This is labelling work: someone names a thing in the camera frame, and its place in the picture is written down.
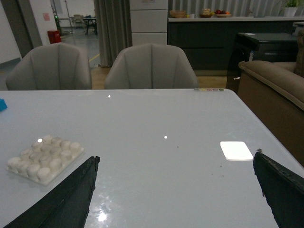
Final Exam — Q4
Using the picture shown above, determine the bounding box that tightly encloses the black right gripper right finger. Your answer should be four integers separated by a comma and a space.
253, 149, 304, 228

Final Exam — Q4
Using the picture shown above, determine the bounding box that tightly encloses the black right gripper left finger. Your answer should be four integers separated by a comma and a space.
5, 156, 100, 228

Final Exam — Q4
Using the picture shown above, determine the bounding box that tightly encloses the white studded base plate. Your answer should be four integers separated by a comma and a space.
6, 134, 85, 186

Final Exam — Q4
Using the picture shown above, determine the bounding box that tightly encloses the blue block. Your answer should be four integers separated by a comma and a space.
0, 98, 8, 112

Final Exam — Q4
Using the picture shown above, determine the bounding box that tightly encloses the brown sofa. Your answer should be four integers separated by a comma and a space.
237, 30, 304, 164

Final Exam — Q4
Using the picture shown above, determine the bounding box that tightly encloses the row of coloured stickers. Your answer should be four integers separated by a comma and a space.
194, 88, 225, 92

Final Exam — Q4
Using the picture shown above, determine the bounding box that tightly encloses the left grey armchair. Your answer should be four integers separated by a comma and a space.
5, 43, 92, 90

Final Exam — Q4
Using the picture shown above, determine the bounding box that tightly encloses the grey armchair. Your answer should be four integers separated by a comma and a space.
5, 43, 92, 90
104, 43, 199, 90

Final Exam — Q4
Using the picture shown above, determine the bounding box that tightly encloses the black side cabinet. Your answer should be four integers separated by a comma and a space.
226, 33, 298, 92

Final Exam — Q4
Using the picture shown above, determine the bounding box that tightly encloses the right grey armchair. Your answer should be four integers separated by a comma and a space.
104, 43, 199, 90

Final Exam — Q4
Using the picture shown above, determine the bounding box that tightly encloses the dark kitchen counter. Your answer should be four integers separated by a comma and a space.
168, 16, 304, 71

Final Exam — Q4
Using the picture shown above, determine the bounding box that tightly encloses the red box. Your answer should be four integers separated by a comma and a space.
47, 30, 61, 44

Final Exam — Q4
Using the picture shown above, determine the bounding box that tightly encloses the potted plant white pot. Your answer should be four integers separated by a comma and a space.
280, 0, 304, 17

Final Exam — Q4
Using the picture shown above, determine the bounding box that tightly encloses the fruit plate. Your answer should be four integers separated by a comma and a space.
214, 9, 231, 18

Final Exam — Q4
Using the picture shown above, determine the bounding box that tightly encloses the grey curtain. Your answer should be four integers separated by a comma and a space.
94, 0, 133, 67

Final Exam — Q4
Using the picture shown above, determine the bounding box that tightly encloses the snack bowl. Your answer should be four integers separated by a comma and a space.
199, 8, 213, 18

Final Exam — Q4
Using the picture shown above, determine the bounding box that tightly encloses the white drawer cabinet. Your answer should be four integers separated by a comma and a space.
130, 0, 168, 46

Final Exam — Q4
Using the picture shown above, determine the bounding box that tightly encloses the wicker basket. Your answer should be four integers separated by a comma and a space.
169, 10, 186, 18

